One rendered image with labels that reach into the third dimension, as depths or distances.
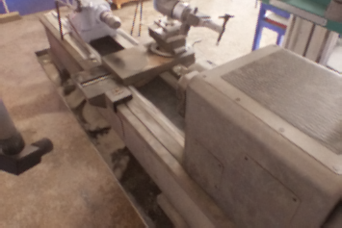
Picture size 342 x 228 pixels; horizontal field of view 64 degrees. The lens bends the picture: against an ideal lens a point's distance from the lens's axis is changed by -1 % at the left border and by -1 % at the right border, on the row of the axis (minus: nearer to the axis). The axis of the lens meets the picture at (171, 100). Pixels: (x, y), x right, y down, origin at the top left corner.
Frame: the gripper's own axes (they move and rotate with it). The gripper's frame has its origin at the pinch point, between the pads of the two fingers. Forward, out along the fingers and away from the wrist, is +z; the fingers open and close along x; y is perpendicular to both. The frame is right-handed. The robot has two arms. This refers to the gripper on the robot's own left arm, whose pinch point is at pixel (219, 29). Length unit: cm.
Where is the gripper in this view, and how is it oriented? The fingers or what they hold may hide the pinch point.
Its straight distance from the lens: 124.5
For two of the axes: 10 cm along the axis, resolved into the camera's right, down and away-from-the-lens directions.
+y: 3.0, -8.3, -4.6
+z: 8.1, 4.8, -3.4
